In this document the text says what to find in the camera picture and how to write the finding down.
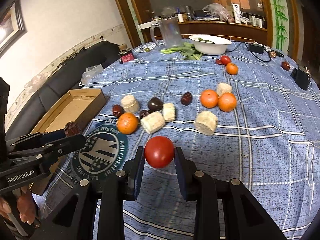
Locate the far small red tomato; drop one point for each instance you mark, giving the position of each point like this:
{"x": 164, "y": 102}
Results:
{"x": 225, "y": 60}

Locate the black leather sofa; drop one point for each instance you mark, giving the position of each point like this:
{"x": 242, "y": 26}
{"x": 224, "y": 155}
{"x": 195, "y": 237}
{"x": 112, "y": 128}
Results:
{"x": 67, "y": 77}

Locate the person's left hand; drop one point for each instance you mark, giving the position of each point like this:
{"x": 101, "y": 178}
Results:
{"x": 25, "y": 206}

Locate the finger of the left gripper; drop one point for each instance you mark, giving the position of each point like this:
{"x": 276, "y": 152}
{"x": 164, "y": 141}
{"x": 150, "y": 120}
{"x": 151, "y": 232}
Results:
{"x": 62, "y": 146}
{"x": 38, "y": 139}

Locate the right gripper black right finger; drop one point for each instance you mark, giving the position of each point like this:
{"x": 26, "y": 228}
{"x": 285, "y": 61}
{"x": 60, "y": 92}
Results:
{"x": 185, "y": 170}

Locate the brown cardboard box tray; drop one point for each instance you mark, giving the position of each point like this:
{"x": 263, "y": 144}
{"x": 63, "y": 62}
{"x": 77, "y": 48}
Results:
{"x": 77, "y": 105}

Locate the corn piece small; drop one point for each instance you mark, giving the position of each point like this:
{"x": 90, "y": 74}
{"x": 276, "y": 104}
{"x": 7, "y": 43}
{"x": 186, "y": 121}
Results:
{"x": 169, "y": 112}

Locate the black power adapter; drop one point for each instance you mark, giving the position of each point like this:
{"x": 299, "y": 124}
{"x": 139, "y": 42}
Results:
{"x": 256, "y": 48}

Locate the clear plastic bag on sofa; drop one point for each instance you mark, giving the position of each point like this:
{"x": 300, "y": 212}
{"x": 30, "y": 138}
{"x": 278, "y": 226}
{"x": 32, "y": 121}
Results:
{"x": 91, "y": 72}

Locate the pink black small box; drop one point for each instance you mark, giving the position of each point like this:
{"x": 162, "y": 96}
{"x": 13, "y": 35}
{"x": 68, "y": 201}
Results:
{"x": 126, "y": 55}

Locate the framed wall picture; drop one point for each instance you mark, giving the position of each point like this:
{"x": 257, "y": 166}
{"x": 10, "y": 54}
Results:
{"x": 12, "y": 27}

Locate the large red tomato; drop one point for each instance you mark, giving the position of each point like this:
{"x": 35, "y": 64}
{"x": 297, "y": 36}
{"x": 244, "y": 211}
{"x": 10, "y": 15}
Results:
{"x": 159, "y": 151}

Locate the white carton on counter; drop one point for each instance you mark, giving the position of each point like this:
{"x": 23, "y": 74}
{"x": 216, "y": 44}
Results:
{"x": 236, "y": 10}

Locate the blue plaid tablecloth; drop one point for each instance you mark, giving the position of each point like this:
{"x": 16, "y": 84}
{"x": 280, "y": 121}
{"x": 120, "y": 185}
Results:
{"x": 270, "y": 141}

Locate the far small red date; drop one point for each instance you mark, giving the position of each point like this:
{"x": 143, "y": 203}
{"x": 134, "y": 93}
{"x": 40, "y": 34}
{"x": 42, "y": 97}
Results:
{"x": 218, "y": 61}

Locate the orange mandarin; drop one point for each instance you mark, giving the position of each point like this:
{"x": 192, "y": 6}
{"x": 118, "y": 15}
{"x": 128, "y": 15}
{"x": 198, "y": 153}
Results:
{"x": 227, "y": 102}
{"x": 232, "y": 69}
{"x": 127, "y": 123}
{"x": 209, "y": 98}

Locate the wooden sideboard counter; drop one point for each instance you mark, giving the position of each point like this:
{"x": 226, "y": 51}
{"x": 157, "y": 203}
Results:
{"x": 228, "y": 30}

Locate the dark date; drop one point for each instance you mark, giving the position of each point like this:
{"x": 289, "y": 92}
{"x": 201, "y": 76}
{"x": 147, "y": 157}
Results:
{"x": 144, "y": 113}

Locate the plastic bag on counter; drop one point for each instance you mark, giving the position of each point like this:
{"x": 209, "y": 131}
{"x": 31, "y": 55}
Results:
{"x": 218, "y": 11}

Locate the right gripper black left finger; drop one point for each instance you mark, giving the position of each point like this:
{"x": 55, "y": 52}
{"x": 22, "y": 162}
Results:
{"x": 134, "y": 173}

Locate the red date table edge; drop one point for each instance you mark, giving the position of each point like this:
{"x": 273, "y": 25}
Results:
{"x": 285, "y": 65}

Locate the white bowl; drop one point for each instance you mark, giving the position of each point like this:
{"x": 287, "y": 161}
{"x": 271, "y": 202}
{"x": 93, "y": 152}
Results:
{"x": 209, "y": 44}

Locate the clear glass pitcher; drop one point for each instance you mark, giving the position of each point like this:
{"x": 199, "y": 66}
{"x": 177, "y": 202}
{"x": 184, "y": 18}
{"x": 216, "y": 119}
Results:
{"x": 170, "y": 33}

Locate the green leafy vegetable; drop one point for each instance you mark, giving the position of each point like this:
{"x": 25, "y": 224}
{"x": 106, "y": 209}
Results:
{"x": 187, "y": 50}

